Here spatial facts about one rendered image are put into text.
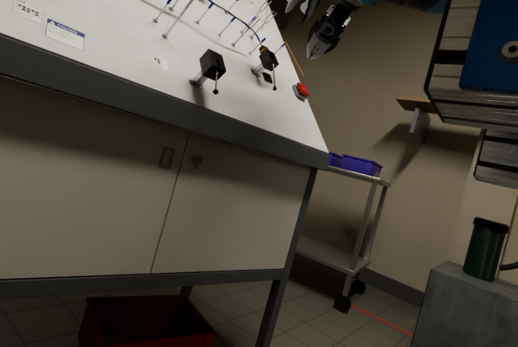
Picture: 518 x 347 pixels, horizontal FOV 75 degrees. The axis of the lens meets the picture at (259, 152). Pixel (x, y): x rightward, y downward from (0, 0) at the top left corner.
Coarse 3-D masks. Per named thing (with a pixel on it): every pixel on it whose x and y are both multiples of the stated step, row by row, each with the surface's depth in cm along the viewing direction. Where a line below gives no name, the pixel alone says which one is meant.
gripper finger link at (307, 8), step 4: (308, 0) 112; (312, 0) 111; (316, 0) 112; (304, 4) 115; (308, 4) 112; (312, 4) 112; (304, 8) 116; (308, 8) 113; (312, 8) 113; (304, 12) 116; (308, 12) 113; (312, 12) 114; (304, 16) 114; (308, 16) 114; (304, 20) 114
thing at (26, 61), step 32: (0, 64) 60; (32, 64) 63; (64, 64) 66; (96, 96) 71; (128, 96) 75; (160, 96) 80; (192, 128) 87; (224, 128) 94; (256, 128) 102; (320, 160) 125
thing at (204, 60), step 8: (208, 56) 86; (216, 56) 88; (200, 64) 88; (208, 64) 86; (216, 64) 86; (200, 72) 90; (208, 72) 86; (216, 72) 86; (224, 72) 88; (192, 80) 91; (200, 80) 91; (216, 80) 85; (200, 88) 93; (216, 88) 85
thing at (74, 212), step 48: (0, 96) 64; (48, 96) 69; (0, 144) 65; (48, 144) 70; (96, 144) 76; (144, 144) 84; (0, 192) 66; (48, 192) 71; (96, 192) 78; (144, 192) 86; (0, 240) 67; (48, 240) 73; (96, 240) 80; (144, 240) 88
